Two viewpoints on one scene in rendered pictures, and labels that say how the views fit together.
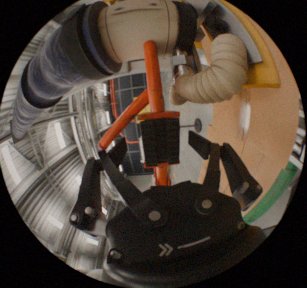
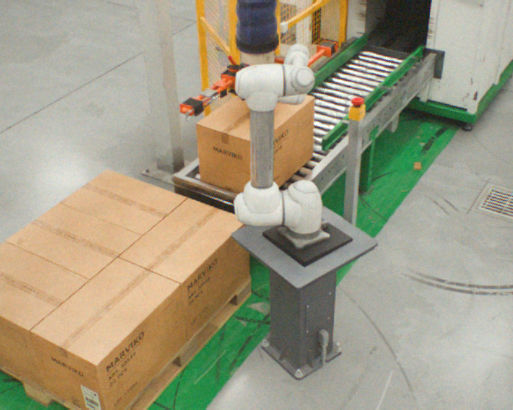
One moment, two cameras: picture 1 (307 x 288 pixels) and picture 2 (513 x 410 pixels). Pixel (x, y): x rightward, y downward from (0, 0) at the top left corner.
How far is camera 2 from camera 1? 3.68 m
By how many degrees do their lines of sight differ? 78
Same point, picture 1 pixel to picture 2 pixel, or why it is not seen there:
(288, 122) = not seen: hidden behind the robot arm
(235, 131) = (221, 128)
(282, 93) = not seen: hidden behind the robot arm
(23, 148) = not seen: outside the picture
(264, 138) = (244, 133)
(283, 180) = (241, 335)
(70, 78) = (250, 37)
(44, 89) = (255, 20)
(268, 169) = (225, 221)
